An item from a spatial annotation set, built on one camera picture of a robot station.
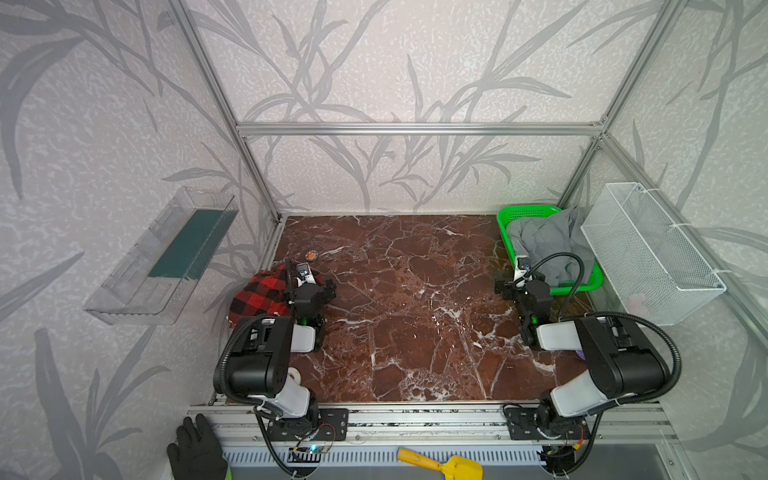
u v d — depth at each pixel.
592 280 0.93
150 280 0.65
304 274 0.79
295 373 0.82
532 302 0.71
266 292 0.90
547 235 1.06
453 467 0.66
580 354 0.51
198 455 0.68
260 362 0.46
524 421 0.74
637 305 0.73
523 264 0.79
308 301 0.71
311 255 1.08
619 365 0.45
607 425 0.75
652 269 0.64
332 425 0.73
